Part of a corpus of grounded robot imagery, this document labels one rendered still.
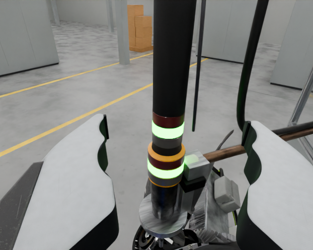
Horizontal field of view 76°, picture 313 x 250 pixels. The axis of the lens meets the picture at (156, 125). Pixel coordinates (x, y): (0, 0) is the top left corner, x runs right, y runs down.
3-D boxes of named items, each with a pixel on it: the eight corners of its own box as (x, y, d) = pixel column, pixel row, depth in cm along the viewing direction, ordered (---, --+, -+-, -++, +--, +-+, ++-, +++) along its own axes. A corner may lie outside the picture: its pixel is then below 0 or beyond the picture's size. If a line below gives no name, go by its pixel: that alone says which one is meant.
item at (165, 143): (174, 129, 24) (174, 120, 24) (187, 145, 22) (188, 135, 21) (147, 134, 23) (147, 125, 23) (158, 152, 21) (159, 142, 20)
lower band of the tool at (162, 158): (173, 160, 28) (175, 132, 25) (188, 182, 24) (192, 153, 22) (143, 167, 26) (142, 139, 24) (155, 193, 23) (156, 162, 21)
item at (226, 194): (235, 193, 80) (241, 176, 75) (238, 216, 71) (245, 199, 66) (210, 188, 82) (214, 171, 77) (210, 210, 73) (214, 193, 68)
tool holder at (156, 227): (184, 186, 34) (190, 140, 29) (207, 223, 29) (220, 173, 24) (133, 203, 31) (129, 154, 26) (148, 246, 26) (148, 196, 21)
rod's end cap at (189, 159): (192, 162, 28) (193, 151, 27) (199, 171, 26) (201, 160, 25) (179, 165, 27) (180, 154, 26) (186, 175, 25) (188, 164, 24)
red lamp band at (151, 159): (174, 143, 26) (175, 135, 26) (191, 164, 23) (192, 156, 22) (142, 150, 25) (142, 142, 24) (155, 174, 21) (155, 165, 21)
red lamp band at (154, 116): (175, 110, 23) (176, 100, 22) (190, 124, 20) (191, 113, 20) (147, 114, 22) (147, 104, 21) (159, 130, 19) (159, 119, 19)
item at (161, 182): (173, 157, 28) (173, 151, 27) (189, 180, 24) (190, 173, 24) (143, 165, 26) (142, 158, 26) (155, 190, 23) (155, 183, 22)
